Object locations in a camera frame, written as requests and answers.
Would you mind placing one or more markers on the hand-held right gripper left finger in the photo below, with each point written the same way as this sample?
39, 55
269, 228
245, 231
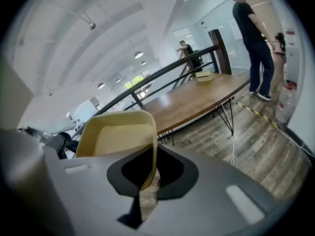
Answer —
81, 195

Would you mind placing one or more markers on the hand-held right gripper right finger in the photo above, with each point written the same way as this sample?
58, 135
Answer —
209, 200

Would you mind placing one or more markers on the black office chair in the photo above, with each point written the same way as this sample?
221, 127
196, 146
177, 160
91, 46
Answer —
67, 144

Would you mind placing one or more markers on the yellow black floor tape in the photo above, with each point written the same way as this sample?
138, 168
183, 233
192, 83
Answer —
258, 114

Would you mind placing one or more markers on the wooden table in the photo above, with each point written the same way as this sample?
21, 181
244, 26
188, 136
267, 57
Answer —
192, 99

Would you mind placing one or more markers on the black pendant lamp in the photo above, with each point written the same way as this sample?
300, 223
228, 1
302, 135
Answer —
118, 80
143, 63
101, 85
138, 54

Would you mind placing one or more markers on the large clear water bottle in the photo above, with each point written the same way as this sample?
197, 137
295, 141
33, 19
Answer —
285, 102

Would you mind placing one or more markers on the black metal railing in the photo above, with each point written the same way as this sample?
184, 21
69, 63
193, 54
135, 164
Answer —
157, 73

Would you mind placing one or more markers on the white cabinet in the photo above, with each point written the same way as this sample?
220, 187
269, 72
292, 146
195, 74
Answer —
292, 58

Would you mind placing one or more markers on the metal ceiling fixture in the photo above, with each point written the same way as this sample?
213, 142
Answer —
92, 26

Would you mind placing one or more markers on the brown wooden post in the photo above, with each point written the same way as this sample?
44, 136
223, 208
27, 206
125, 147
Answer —
221, 53

